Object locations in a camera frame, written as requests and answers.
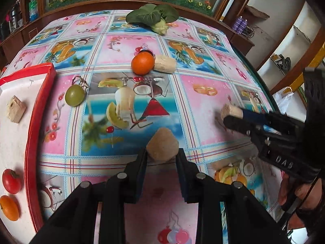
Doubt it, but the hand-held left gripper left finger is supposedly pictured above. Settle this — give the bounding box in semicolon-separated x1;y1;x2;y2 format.
30;147;149;244

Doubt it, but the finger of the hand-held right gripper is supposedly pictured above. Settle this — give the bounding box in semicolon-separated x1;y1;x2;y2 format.
223;115;280;139
240;109;300;129

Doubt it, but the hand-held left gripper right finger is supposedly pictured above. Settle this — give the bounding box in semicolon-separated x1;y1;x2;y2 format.
175;147;291;244

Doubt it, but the beige corn cob chunk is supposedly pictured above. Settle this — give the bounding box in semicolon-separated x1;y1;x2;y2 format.
220;104;244;122
6;96;26;123
146;128;179;162
154;54;177;74

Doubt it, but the red tray with white inside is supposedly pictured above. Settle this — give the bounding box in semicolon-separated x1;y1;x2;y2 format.
0;63;57;232

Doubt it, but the person's right hand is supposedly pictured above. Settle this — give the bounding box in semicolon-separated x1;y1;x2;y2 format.
278;176;325;237

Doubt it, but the white plastic bag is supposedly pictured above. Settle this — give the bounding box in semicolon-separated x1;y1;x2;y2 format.
273;86;309;117

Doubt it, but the printed pink blue tablecloth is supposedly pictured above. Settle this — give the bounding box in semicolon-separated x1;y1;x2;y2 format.
0;10;277;244

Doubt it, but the dark clutter pile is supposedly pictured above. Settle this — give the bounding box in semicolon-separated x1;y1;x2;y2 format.
272;54;292;72

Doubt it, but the low wooden sideboard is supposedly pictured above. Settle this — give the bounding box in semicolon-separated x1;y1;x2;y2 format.
216;18;256;56

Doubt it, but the white shelf unit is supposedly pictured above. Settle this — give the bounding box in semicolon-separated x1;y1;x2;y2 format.
256;2;323;87

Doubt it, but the green plum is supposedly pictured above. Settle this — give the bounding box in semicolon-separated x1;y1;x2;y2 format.
65;84;85;107

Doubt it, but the orange tomato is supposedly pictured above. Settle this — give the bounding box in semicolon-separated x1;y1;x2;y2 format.
0;195;20;221
131;52;155;75

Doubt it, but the red tomato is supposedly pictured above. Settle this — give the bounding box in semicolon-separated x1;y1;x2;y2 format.
2;168;22;194

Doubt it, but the green bok choy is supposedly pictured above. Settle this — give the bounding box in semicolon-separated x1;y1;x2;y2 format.
126;4;179;35

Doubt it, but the green plastic bottle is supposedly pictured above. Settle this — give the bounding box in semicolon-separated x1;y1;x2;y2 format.
28;0;38;21

